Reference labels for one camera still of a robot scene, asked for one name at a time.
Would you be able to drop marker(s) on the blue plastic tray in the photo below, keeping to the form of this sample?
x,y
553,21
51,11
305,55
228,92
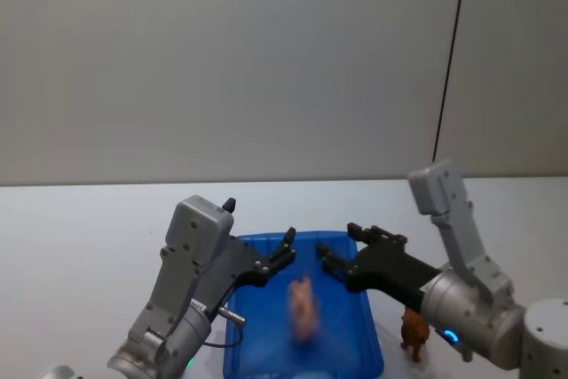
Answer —
x,y
266,334

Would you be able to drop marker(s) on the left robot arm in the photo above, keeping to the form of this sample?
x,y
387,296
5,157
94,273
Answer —
x,y
179,263

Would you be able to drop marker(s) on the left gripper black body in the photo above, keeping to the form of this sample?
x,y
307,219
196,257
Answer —
x,y
239,266

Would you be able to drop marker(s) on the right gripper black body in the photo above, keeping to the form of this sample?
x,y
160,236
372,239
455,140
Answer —
x,y
390,270

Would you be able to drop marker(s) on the pink pig toy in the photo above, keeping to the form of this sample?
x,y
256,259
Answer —
x,y
304,308

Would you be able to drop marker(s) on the brown animal toy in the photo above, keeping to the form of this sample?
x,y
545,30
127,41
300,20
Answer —
x,y
415,332

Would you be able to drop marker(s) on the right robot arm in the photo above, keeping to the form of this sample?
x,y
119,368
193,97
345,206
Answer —
x,y
459,303

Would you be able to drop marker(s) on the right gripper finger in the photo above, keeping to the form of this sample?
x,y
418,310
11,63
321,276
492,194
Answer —
x,y
377,236
333,265

